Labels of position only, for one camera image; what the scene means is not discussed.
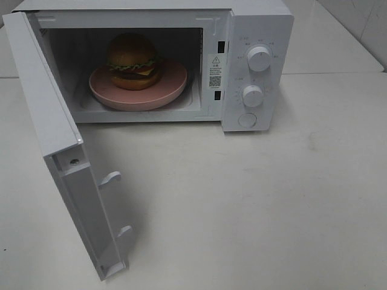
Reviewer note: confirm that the round white door button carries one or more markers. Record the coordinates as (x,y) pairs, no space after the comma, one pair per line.
(247,120)

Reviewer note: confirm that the pink round plate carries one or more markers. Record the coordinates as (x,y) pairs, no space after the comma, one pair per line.
(171,84)

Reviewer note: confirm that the toy burger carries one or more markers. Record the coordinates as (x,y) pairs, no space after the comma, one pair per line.
(133,62)

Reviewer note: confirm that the white microwave door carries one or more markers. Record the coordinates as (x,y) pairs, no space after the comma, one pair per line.
(61,143)

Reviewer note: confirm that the white warning label sticker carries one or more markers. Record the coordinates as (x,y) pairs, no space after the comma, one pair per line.
(215,65)

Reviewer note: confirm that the lower white timer knob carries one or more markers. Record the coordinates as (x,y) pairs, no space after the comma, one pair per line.
(252,96)

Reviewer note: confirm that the white microwave oven body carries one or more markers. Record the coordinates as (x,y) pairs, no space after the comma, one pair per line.
(222,31)

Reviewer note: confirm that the upper white power knob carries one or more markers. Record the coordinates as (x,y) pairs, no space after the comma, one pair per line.
(259,58)

